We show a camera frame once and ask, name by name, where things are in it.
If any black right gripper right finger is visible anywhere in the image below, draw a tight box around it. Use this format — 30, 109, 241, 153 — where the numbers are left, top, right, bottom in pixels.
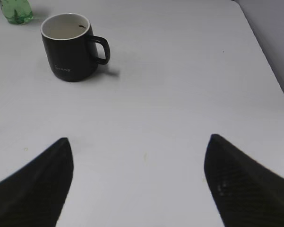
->
204, 134, 284, 227

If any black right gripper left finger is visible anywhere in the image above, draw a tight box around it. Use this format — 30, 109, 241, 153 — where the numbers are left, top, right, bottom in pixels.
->
0, 138, 74, 227

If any black ceramic mug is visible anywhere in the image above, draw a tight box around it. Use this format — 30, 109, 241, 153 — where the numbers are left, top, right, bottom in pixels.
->
40, 13, 111, 82

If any green plastic soda bottle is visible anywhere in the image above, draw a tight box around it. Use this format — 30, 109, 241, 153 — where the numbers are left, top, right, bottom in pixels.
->
0, 0, 34, 25

